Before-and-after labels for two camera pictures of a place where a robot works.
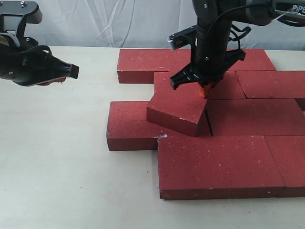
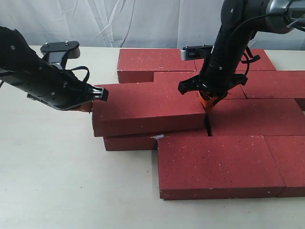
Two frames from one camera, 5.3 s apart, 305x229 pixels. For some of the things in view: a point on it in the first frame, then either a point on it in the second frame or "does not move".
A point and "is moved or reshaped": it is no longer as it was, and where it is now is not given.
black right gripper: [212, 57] → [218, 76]
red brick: [229, 88] does not move
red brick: [255, 59] does not move
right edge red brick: [273, 84] does not move
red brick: [182, 109] is moved or reshaped
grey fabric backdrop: [137, 24] does not move
